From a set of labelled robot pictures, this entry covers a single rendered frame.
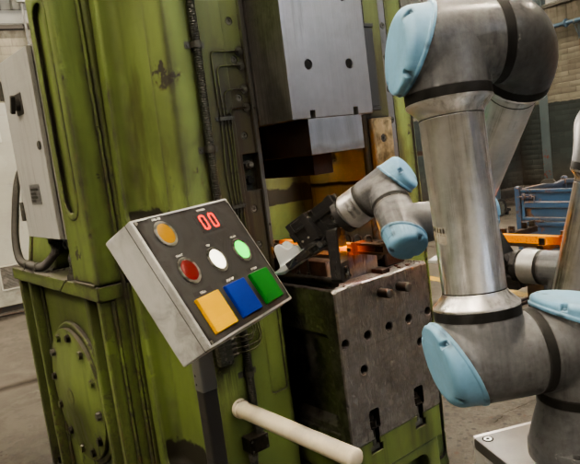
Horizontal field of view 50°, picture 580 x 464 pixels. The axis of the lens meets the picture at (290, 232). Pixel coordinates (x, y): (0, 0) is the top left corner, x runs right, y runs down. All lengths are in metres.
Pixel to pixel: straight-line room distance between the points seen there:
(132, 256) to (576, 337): 0.76
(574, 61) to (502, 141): 9.64
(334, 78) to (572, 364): 1.09
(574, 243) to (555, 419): 0.39
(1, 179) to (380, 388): 5.47
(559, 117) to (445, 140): 10.00
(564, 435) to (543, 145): 10.17
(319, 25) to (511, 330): 1.11
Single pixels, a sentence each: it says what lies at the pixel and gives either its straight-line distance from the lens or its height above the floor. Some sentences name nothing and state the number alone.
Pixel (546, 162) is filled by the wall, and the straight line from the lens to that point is 11.03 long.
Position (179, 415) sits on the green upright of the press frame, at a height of 0.51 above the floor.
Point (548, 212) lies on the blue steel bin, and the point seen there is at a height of 0.49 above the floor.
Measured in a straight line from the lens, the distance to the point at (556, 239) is 1.93.
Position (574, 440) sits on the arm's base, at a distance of 0.95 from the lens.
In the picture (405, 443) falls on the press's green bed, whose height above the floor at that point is 0.41.
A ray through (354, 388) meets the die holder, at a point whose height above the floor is 0.64.
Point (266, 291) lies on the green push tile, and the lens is 1.35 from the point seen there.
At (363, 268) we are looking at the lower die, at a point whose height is 0.93.
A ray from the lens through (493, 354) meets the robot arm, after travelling 0.84.
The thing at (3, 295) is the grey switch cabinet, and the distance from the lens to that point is 6.86.
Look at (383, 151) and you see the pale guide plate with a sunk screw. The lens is 2.03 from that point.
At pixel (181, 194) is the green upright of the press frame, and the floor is 1.21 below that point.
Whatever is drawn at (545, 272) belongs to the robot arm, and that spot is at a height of 0.98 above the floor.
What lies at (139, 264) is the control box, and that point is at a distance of 1.19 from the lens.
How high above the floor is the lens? 1.29
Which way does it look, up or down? 8 degrees down
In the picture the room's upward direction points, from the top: 7 degrees counter-clockwise
